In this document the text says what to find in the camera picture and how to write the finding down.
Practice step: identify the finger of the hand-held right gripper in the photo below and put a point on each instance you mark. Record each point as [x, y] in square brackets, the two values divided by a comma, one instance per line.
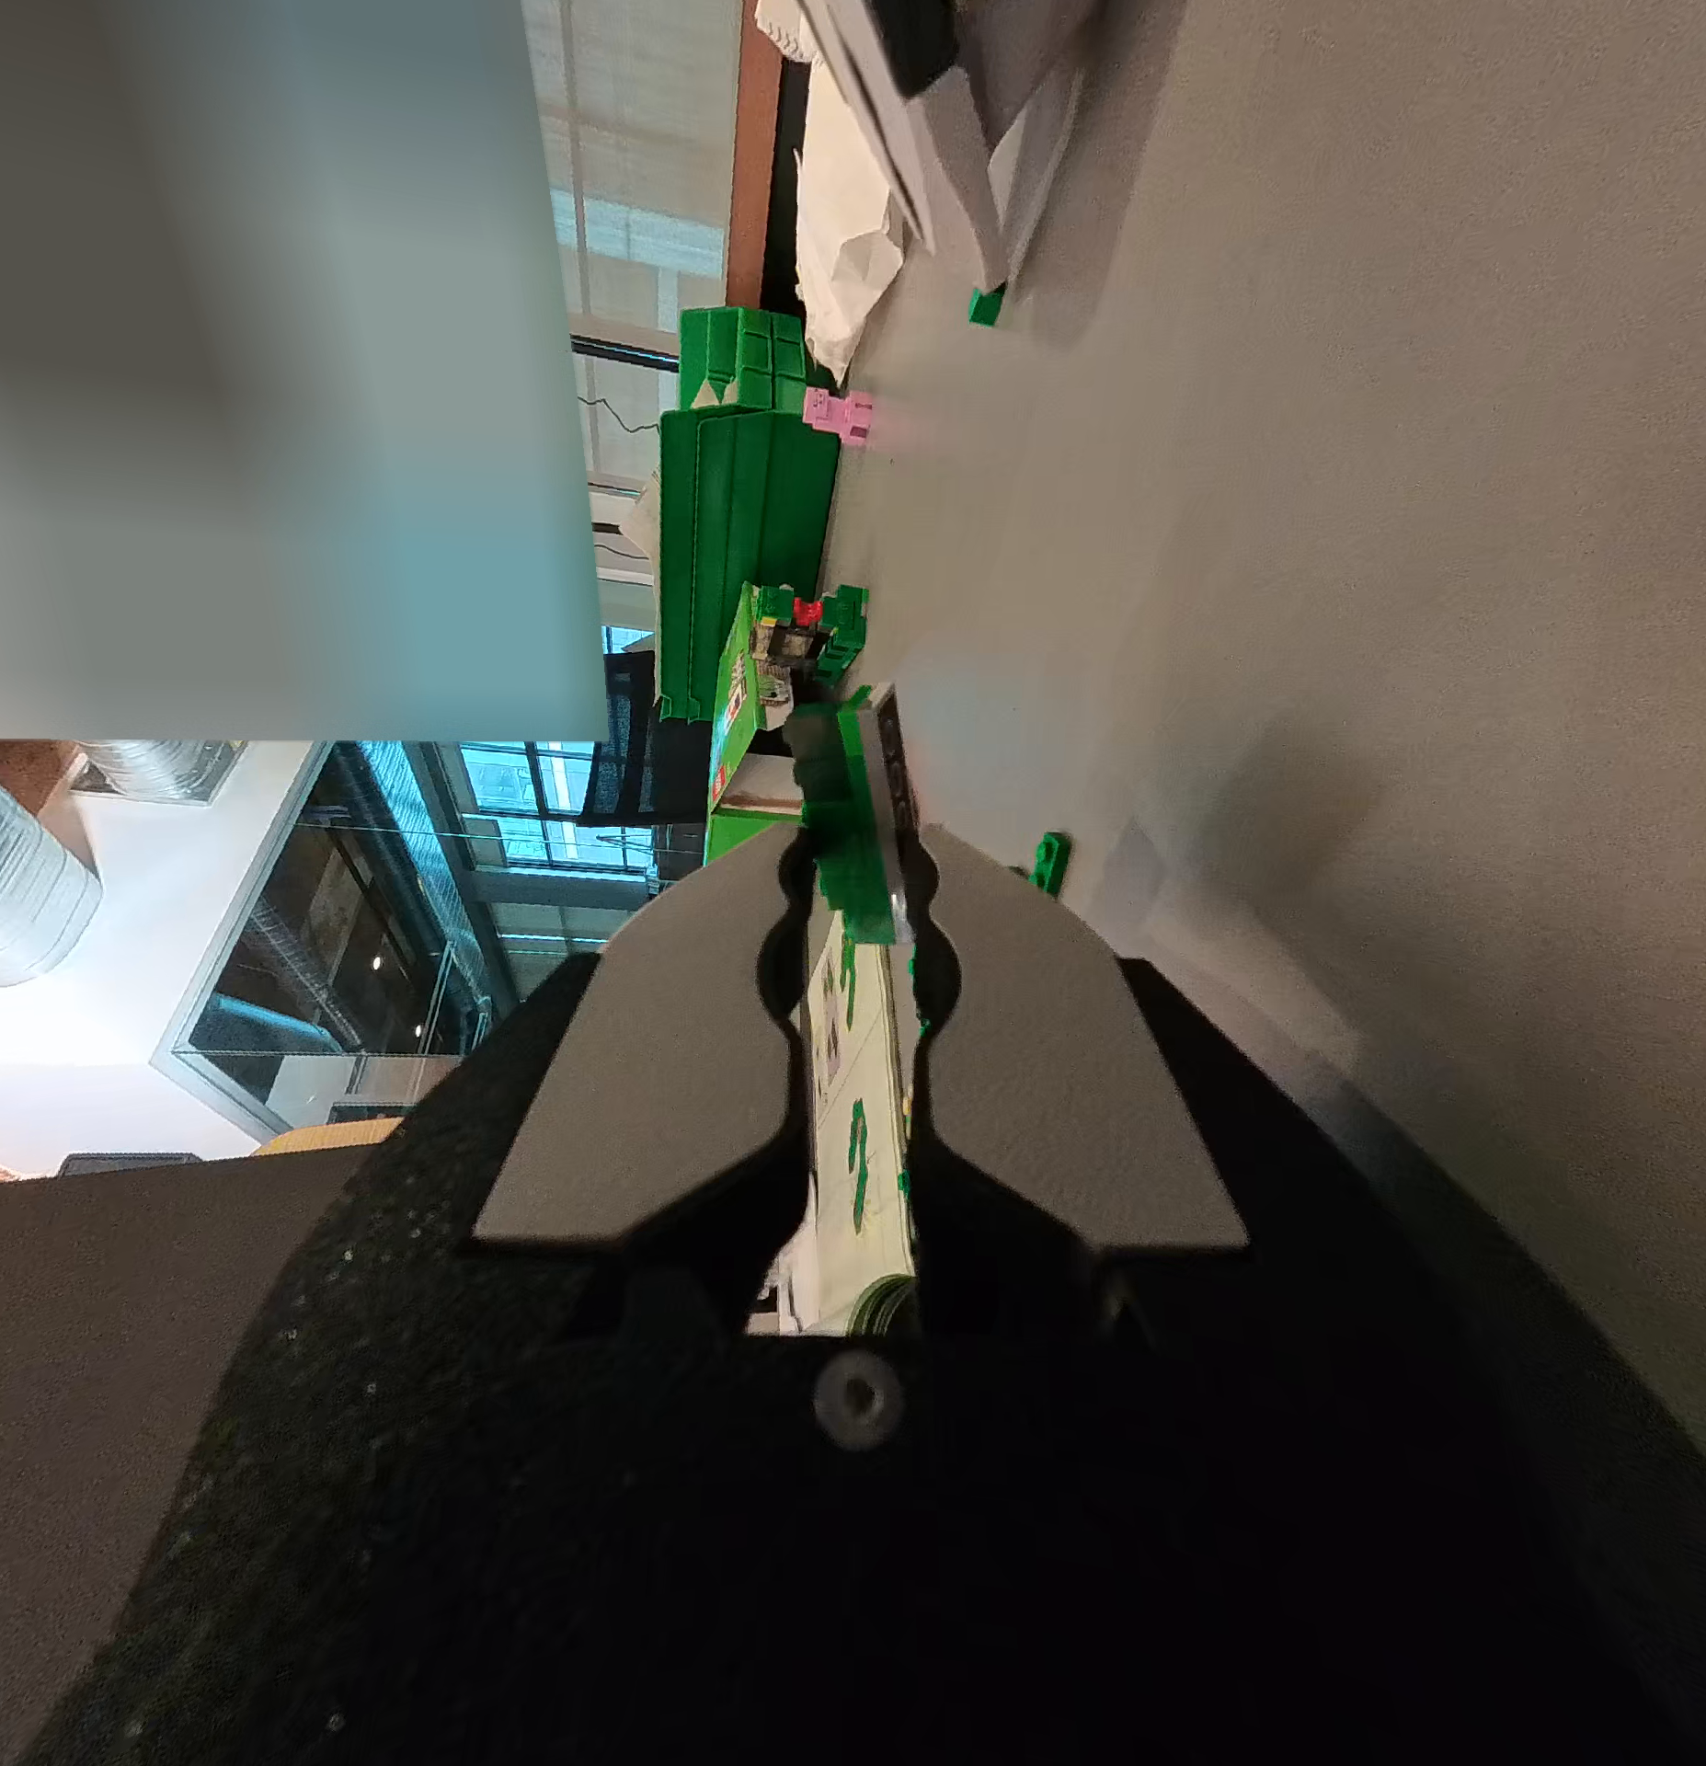
[887, 112]
[1032, 166]

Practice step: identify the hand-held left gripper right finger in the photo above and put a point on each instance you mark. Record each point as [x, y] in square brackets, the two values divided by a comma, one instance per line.
[1059, 1077]

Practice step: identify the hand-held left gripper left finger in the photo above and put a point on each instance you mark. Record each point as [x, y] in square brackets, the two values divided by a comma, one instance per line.
[659, 1062]

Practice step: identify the green and grey brick plate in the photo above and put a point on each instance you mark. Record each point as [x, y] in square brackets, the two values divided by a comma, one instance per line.
[866, 842]

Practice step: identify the grey desk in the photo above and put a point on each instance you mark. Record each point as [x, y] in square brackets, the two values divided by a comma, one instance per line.
[1280, 552]

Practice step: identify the building instruction booklet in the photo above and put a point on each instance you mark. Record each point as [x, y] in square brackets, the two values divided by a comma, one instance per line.
[866, 1091]

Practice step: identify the green angled brick piece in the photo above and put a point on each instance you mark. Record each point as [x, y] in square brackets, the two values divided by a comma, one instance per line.
[1050, 863]

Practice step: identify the small green storage bin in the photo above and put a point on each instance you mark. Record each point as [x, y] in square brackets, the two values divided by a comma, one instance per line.
[741, 356]

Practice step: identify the pink brick pig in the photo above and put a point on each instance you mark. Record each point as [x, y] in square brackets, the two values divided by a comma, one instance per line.
[841, 414]

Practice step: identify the large glass window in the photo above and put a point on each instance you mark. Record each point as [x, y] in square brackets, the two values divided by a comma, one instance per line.
[370, 911]

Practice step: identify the green toy brick box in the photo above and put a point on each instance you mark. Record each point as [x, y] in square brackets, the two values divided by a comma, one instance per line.
[735, 691]

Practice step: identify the small brick build red top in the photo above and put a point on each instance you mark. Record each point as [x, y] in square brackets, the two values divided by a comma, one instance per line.
[818, 634]

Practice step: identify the large green storage bin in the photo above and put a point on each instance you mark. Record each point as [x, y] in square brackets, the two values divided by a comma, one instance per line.
[741, 552]

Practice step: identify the dark board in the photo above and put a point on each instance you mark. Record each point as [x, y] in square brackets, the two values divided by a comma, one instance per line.
[108, 1381]

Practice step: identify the silver air duct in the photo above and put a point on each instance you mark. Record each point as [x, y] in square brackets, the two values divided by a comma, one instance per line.
[24, 884]

